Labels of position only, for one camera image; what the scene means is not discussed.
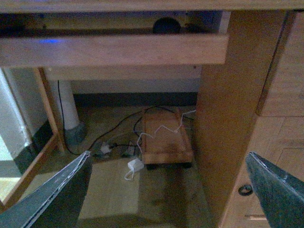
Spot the wooden cabinet door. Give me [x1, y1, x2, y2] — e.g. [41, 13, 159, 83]
[256, 10, 304, 116]

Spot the wooden pull-out keyboard tray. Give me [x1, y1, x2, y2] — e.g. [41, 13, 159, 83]
[0, 34, 229, 67]

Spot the white plug on floor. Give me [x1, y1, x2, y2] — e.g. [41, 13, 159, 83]
[100, 144, 112, 154]

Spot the dark grey computer mouse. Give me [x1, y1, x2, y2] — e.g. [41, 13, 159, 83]
[152, 17, 181, 34]

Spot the white pipe with grey base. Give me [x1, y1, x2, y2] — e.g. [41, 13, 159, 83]
[50, 80, 87, 147]

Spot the white power adapter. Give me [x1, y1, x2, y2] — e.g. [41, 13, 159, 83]
[128, 158, 144, 172]

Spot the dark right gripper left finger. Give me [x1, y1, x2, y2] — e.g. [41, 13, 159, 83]
[0, 151, 93, 228]

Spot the black floor cable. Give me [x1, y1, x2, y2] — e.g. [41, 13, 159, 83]
[57, 80, 193, 155]

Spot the wooden floor stand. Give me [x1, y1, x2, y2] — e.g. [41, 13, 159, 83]
[140, 108, 194, 171]

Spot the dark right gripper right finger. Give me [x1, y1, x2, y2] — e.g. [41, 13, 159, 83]
[246, 152, 304, 228]

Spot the white thin cable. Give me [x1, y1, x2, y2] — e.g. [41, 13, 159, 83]
[124, 109, 197, 181]

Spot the wooden desk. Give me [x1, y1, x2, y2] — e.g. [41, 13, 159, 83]
[0, 0, 304, 228]

